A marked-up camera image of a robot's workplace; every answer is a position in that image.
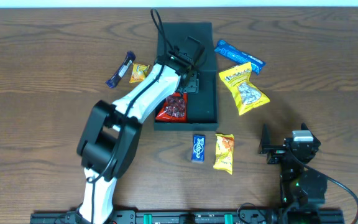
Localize small yellow candy packet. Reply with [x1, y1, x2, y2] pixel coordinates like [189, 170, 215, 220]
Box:
[129, 63, 150, 83]

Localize black cable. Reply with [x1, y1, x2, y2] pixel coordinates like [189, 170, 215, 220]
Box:
[286, 146, 358, 224]
[87, 8, 175, 224]

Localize red candy bag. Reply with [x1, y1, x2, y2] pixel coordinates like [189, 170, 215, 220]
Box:
[155, 93, 188, 123]

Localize large yellow snack bag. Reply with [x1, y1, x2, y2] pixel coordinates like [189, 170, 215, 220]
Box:
[219, 62, 270, 116]

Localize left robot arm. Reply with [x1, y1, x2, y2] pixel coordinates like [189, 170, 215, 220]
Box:
[77, 54, 200, 223]

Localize right black cable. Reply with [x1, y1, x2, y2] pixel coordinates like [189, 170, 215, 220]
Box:
[286, 146, 358, 224]

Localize dark blue candy bar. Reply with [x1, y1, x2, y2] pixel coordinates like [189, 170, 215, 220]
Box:
[105, 51, 135, 88]

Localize blue eclipse gum pack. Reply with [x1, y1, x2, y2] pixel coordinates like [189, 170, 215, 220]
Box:
[191, 135, 205, 162]

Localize black mounting rail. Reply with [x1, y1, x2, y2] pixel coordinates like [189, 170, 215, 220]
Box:
[29, 208, 345, 224]

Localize yellow orange snack packet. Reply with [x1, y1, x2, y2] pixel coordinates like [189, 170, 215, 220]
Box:
[213, 134, 234, 175]

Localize dark green box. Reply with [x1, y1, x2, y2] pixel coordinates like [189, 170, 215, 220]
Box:
[154, 22, 218, 131]

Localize blue snack bar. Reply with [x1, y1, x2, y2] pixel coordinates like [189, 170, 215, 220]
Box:
[214, 39, 265, 75]

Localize left black cable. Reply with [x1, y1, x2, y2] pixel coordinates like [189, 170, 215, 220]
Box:
[87, 8, 175, 224]

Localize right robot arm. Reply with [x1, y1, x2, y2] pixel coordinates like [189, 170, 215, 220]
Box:
[259, 123, 327, 210]

